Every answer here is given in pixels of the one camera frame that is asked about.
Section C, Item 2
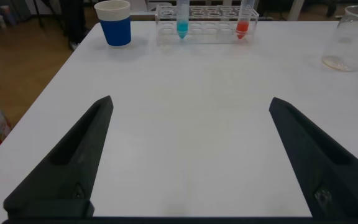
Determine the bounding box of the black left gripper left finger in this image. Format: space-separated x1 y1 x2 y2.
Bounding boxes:
3 95 114 218

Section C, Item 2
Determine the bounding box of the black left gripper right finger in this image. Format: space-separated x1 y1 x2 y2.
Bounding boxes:
268 97 358 219

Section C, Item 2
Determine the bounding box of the red pigment test tube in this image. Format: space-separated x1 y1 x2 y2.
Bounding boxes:
235 0 256 40

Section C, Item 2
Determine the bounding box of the clear glass beaker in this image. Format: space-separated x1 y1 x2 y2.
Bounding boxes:
321 5 358 72

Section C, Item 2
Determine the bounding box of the blue pigment test tube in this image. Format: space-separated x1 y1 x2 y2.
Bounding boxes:
175 0 190 40

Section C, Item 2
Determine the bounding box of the clear acrylic test tube rack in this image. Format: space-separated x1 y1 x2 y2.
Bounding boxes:
155 4 260 46

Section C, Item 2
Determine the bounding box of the blue white paper cup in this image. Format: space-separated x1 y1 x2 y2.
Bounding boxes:
94 0 132 48

